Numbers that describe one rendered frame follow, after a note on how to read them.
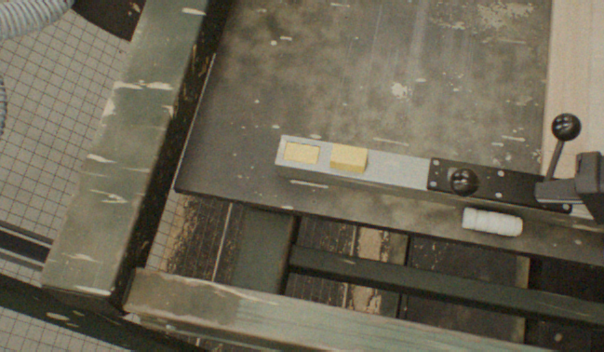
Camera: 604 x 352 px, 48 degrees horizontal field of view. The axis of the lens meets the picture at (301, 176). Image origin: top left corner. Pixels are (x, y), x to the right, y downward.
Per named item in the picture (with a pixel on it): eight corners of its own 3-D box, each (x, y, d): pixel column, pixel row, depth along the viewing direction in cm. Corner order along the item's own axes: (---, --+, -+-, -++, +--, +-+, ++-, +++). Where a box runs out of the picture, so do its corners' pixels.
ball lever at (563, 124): (557, 208, 93) (587, 124, 85) (529, 203, 93) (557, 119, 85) (554, 192, 96) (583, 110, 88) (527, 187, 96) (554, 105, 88)
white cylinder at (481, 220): (461, 230, 97) (516, 240, 96) (463, 223, 94) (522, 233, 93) (463, 211, 98) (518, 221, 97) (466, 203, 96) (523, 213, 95)
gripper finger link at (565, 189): (538, 182, 86) (589, 178, 83) (536, 204, 85) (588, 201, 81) (534, 176, 85) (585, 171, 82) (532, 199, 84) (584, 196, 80)
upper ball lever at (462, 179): (467, 191, 96) (478, 201, 83) (440, 186, 97) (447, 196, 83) (472, 165, 96) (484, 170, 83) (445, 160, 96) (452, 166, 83)
